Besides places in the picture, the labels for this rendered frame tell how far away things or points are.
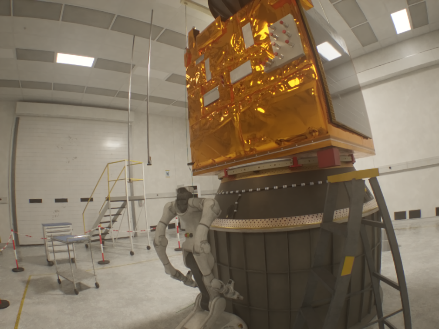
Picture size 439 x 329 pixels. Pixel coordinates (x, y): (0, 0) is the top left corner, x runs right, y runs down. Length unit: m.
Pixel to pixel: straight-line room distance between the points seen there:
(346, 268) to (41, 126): 9.34
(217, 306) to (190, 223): 0.72
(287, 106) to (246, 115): 0.51
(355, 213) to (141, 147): 9.28
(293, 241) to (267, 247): 0.22
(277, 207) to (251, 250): 0.43
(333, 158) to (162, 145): 9.08
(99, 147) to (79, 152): 0.86
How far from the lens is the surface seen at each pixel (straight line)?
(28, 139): 9.32
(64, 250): 5.97
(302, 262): 1.96
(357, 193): 1.25
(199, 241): 1.47
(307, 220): 1.89
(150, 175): 9.87
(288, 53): 2.14
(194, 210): 1.65
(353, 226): 1.24
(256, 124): 2.22
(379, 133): 7.33
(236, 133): 2.41
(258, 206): 2.01
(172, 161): 10.42
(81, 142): 9.27
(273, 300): 2.12
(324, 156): 1.87
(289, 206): 1.94
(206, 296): 1.97
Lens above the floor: 1.48
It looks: 7 degrees up
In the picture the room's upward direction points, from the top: 5 degrees counter-clockwise
